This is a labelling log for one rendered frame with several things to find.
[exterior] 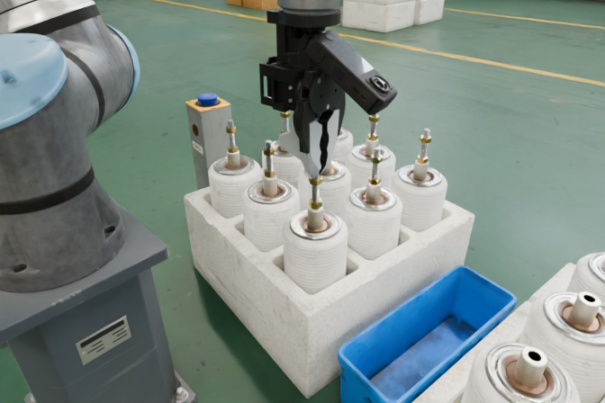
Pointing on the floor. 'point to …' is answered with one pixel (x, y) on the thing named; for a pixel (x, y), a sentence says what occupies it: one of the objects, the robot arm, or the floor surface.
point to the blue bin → (421, 338)
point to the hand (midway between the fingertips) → (320, 168)
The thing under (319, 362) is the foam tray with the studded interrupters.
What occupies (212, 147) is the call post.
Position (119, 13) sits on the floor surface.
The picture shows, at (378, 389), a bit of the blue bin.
